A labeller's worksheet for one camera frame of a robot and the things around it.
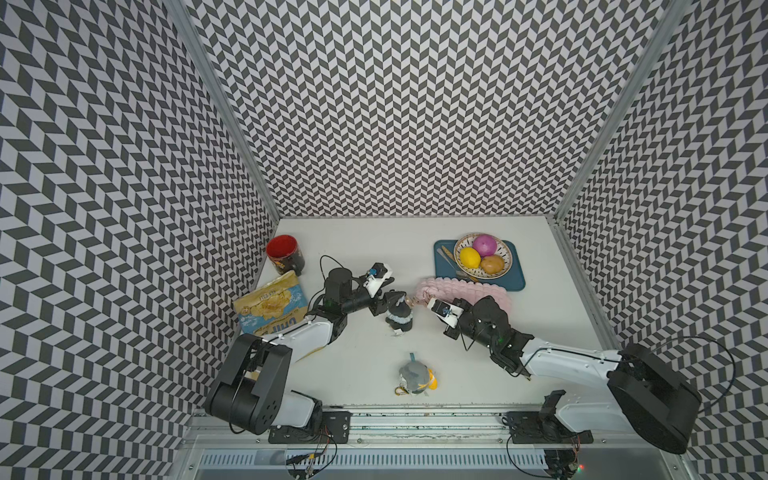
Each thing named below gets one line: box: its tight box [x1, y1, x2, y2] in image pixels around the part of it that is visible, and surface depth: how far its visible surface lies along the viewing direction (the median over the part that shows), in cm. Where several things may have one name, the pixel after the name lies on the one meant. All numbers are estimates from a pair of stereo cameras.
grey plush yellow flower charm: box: [394, 353, 438, 396], surface depth 77 cm
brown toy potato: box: [480, 255, 505, 275], surface depth 101 cm
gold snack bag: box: [234, 270, 308, 336], surface depth 93 cm
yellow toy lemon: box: [459, 247, 481, 269], surface depth 104 cm
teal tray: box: [433, 240, 526, 292], surface depth 104 cm
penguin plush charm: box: [384, 290, 413, 333], surface depth 87 cm
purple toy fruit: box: [472, 233, 498, 258], surface depth 104 cm
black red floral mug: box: [266, 234, 305, 276], surface depth 99 cm
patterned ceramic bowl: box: [453, 232, 513, 280], surface depth 104 cm
